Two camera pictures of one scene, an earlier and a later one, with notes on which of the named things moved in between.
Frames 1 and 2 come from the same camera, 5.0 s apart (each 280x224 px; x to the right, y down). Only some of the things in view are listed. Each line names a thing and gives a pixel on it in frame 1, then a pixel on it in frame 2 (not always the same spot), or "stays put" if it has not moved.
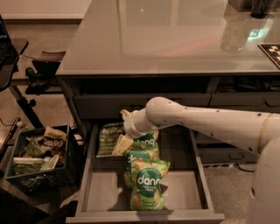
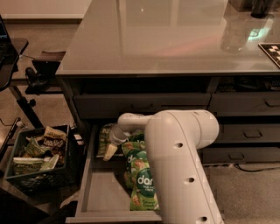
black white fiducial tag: [273, 52] stays put
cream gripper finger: [122, 144] → [109, 152]
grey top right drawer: [258, 101] stays put
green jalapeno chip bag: [108, 136] stays put
